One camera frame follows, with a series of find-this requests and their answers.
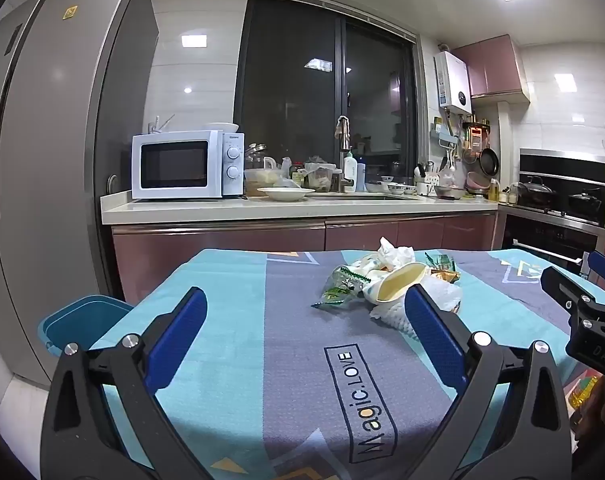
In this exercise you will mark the black cooking pot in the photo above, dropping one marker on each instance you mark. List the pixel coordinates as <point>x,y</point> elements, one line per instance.
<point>585,204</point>

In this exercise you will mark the white foam fruit net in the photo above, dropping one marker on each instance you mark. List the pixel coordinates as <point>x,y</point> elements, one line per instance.
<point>390,320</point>

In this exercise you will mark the person's right hand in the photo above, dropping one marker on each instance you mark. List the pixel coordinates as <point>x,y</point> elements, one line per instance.
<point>602,410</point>

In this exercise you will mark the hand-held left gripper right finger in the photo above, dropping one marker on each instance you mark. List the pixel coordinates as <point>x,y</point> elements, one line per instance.
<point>432,330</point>

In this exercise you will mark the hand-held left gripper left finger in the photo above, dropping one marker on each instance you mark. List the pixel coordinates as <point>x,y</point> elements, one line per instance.
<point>182,330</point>

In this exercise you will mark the grey refrigerator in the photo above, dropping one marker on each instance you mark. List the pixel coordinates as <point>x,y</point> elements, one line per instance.
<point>57,160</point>

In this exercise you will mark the grey-blue wall rack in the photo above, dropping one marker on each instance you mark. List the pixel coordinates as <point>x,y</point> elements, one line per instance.
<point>445,136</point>

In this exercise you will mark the stack of pink bowls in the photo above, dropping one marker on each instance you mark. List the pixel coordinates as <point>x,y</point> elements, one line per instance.
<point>477,185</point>

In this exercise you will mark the white utensil holder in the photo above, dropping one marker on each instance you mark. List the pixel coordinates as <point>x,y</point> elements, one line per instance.
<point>426,186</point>

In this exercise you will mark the metal kitchen faucet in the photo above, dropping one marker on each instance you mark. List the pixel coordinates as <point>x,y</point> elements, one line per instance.
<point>343,132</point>

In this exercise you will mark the small green wrapper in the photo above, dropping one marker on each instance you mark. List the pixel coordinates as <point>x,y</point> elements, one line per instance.
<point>440,261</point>

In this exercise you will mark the plastic food container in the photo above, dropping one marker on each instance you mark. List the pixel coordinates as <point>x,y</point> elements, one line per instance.
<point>261,182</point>

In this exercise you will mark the clear plastic bag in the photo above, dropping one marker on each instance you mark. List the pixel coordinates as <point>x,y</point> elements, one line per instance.
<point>321,176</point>

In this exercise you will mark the dark kitchen window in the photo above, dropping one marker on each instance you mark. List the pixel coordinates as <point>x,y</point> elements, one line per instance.
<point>292,85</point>

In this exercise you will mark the white kitchen countertop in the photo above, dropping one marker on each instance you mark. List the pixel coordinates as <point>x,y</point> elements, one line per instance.
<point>207,208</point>

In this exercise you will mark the black range hood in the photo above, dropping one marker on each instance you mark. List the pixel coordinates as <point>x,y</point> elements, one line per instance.
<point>562,162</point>

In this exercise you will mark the white paper cup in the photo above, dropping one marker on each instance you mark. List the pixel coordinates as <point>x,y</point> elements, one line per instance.
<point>400,285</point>

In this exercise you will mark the white and blue bottle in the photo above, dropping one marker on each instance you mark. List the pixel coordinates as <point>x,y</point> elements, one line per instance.
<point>361,177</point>

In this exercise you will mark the pink wall cabinet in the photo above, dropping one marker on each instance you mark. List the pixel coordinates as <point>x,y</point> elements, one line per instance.
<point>492,67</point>

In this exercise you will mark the blue trash bin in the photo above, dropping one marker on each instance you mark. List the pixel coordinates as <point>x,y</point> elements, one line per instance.
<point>82,322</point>

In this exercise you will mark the yellow oil bottle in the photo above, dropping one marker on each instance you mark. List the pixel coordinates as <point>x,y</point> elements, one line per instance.
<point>494,191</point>

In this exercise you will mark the metal bowl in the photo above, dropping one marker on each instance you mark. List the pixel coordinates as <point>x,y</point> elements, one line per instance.
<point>450,192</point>

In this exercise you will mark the white paper towel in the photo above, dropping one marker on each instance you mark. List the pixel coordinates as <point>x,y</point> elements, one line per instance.
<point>445,297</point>

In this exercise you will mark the steel kitchen sink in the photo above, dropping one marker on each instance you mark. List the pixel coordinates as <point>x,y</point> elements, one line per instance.
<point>362,196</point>

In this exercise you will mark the white water heater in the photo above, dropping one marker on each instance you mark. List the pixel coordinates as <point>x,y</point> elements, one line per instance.
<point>453,82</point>

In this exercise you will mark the blue printed tablecloth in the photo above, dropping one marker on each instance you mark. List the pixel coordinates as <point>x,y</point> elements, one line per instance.
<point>292,360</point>

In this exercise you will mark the black built-in oven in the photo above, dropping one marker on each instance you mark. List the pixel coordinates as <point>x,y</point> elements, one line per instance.
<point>542,242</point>

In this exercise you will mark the white pump bottle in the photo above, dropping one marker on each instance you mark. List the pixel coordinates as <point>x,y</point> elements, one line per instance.
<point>350,172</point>

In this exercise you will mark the copper hanging rack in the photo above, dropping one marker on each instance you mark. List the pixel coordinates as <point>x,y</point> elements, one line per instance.
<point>475,137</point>

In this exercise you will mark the white shallow plate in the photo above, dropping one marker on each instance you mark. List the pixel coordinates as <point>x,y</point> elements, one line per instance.
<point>286,194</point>

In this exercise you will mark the black wok with lid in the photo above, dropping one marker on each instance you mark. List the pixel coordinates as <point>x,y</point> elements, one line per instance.
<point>535,192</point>

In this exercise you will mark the white microwave oven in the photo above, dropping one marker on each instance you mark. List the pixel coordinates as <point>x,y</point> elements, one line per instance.
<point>172,165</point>

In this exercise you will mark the black frying pan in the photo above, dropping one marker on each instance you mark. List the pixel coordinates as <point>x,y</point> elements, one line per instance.
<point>488,161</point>

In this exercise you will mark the gold foil wrapper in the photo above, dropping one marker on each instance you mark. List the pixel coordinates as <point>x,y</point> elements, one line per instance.
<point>445,276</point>

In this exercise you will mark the white crumpled tissue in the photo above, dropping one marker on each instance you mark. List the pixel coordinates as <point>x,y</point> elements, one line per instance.
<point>395,252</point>

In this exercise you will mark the white bowl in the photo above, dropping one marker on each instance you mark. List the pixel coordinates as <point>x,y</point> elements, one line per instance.
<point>221,127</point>

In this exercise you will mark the glass jar with lid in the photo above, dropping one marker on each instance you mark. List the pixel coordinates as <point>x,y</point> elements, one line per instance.
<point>255,156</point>

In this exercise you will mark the clear green snack wrapper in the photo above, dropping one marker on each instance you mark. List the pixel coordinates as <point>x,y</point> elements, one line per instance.
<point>340,287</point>

